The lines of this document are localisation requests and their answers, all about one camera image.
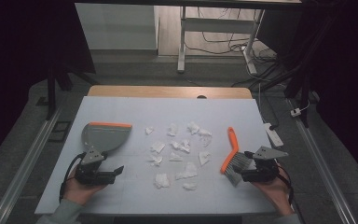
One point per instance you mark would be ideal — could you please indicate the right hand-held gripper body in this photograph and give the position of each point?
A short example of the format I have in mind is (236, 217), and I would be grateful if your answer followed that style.
(265, 169)

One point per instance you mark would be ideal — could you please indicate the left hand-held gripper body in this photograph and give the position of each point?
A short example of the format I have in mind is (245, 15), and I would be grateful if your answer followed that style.
(91, 157)

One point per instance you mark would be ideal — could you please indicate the grey dustpan with orange edge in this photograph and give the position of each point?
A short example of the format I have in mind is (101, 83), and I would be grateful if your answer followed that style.
(107, 137)

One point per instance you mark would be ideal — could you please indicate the orange brush with grey bristles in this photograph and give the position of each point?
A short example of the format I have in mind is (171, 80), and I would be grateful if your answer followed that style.
(233, 141)

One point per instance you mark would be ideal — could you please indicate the white paper scraps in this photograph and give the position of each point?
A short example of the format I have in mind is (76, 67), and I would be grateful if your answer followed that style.
(161, 180)

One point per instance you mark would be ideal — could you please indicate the person's right hand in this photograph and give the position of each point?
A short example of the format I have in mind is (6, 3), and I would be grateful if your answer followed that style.
(279, 193)

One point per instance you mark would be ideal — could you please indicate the person's left hand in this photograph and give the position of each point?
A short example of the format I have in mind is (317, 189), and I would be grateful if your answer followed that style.
(77, 191)

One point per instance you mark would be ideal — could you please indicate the white power strip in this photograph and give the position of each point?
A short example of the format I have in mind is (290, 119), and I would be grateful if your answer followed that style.
(273, 135)

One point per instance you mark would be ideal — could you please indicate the small white adapter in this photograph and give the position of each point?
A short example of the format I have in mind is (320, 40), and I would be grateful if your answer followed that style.
(296, 112)

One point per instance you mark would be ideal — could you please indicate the black metal stand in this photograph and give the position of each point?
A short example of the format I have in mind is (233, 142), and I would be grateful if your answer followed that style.
(304, 77)
(51, 90)

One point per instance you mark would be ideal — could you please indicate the wooden table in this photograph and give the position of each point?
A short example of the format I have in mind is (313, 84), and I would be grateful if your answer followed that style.
(167, 91)

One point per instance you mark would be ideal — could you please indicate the white cabinet panel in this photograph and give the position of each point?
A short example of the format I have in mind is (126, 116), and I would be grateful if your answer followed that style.
(118, 28)

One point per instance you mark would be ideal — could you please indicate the aluminium rail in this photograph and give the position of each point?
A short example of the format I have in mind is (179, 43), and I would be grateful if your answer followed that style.
(24, 168)
(323, 165)

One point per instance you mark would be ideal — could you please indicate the white desk frame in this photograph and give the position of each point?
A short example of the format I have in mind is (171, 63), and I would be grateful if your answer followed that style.
(217, 25)

